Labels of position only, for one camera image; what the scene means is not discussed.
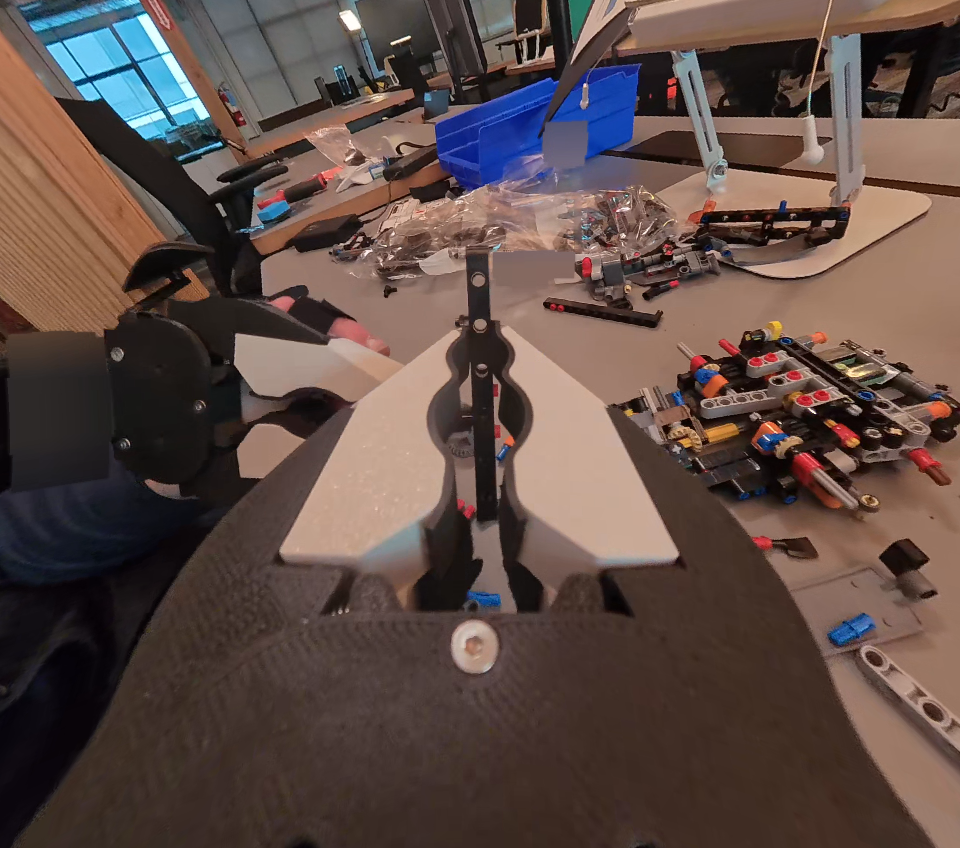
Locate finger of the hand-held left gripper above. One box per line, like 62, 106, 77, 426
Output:
236, 413, 331, 483
234, 334, 406, 414

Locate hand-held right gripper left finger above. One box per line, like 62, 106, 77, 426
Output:
277, 325, 462, 613

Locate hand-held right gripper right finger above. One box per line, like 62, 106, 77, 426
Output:
495, 325, 681, 613

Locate black lego frame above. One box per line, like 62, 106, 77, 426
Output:
457, 247, 504, 523

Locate long black lego beam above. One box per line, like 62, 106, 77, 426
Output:
543, 297, 665, 332

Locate multicolour lego chassis assembly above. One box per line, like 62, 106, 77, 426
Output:
611, 319, 960, 513

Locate black red lego piece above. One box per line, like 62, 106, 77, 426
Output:
752, 535, 819, 560

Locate grey lego subassembly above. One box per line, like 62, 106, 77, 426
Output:
573, 241, 725, 305

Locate clear bags of lego parts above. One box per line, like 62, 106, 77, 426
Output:
330, 184, 699, 283

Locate grey lego panel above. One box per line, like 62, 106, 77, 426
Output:
791, 567, 924, 658

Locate black lego block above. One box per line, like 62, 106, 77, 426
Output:
879, 539, 937, 600

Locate light grey lego beam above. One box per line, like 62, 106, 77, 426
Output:
855, 644, 960, 763

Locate person's left hand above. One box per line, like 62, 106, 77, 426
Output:
270, 293, 393, 359

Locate black power adapter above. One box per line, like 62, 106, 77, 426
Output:
288, 214, 365, 253
382, 147, 440, 182

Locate person's dark blue trousers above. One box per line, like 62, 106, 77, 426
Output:
0, 458, 249, 848

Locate red black hand tool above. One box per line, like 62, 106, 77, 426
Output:
258, 169, 331, 208

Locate black office chair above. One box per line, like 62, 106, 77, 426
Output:
56, 98, 290, 309

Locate blue storage bin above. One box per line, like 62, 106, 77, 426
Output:
435, 64, 642, 189

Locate black cabinet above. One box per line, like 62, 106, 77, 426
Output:
420, 0, 489, 80

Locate white book stand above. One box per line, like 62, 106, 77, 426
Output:
615, 0, 960, 279

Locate dark wall screen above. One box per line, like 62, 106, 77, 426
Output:
356, 0, 444, 65

